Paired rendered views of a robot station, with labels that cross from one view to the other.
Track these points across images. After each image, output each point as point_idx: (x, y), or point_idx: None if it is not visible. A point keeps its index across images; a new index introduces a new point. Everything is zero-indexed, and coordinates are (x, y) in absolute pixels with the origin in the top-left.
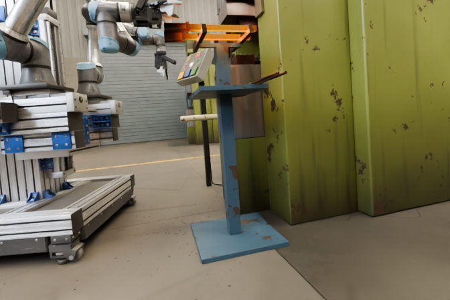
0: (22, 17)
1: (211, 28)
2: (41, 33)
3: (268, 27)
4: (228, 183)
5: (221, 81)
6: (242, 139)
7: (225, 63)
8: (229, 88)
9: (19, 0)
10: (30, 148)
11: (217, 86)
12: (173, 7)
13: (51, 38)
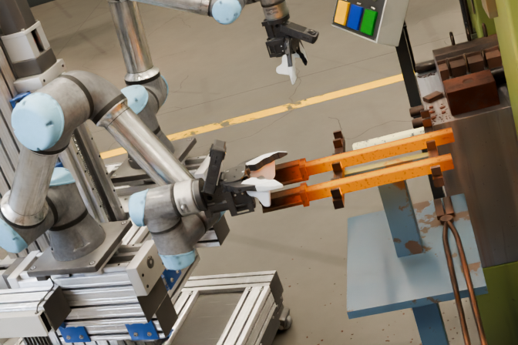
0: (32, 199)
1: (352, 189)
2: None
3: (510, 65)
4: None
5: (398, 242)
6: (484, 270)
7: (401, 209)
8: (404, 306)
9: (19, 180)
10: (98, 336)
11: (381, 308)
12: (269, 194)
13: None
